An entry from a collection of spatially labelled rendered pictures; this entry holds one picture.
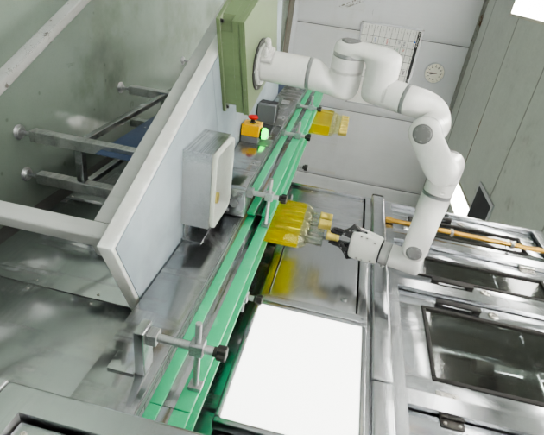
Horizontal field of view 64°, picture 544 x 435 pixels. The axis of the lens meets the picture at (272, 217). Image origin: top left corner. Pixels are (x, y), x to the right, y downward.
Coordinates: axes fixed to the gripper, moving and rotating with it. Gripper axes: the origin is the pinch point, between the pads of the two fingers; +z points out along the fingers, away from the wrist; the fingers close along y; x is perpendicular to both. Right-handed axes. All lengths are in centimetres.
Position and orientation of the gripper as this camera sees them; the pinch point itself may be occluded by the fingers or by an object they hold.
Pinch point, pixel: (336, 236)
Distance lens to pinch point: 149.7
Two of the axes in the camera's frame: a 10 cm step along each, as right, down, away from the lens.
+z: -9.0, -3.1, 3.2
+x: -4.3, 3.9, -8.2
